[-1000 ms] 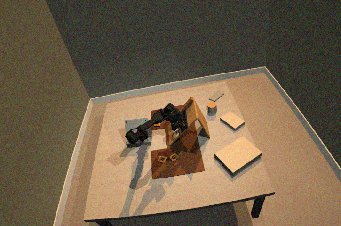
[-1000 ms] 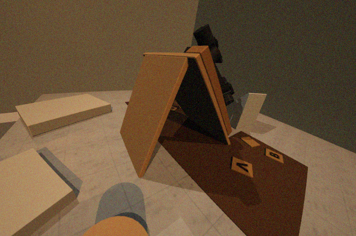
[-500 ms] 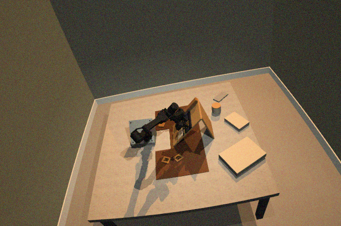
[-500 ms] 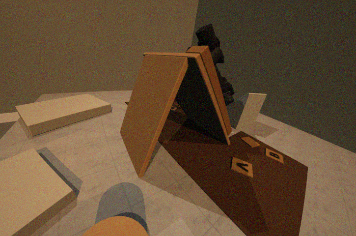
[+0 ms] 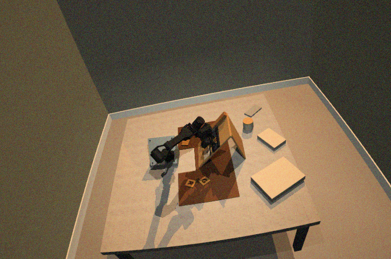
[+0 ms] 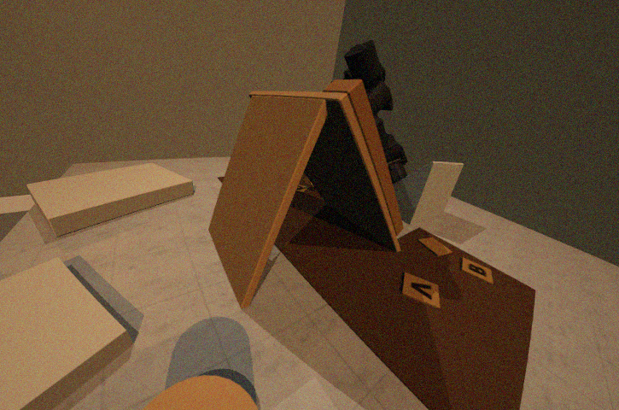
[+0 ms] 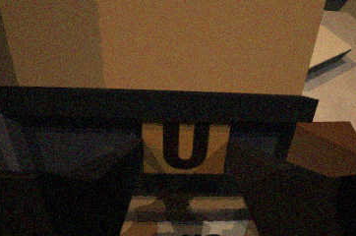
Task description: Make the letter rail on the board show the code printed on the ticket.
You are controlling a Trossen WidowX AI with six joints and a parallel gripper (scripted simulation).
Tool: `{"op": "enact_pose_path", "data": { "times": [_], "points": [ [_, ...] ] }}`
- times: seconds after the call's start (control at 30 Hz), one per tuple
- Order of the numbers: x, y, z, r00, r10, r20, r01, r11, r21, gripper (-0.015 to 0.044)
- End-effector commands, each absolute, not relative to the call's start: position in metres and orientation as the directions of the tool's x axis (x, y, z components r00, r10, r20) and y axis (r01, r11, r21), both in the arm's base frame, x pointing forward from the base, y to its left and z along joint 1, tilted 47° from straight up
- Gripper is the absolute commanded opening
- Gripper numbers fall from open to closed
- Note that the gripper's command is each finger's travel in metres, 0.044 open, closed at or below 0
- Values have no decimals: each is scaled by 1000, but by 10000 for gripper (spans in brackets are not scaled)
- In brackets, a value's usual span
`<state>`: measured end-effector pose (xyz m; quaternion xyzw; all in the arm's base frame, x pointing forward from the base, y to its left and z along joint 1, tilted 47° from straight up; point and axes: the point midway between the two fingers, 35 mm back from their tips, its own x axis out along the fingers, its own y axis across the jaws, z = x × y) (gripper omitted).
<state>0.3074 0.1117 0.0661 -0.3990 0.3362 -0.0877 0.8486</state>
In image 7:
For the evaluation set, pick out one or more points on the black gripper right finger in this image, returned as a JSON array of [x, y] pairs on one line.
[[285, 199]]

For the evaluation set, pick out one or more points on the tan letter tile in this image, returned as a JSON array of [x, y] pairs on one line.
[[184, 146]]

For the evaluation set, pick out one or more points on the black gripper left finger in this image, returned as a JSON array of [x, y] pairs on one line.
[[90, 200]]

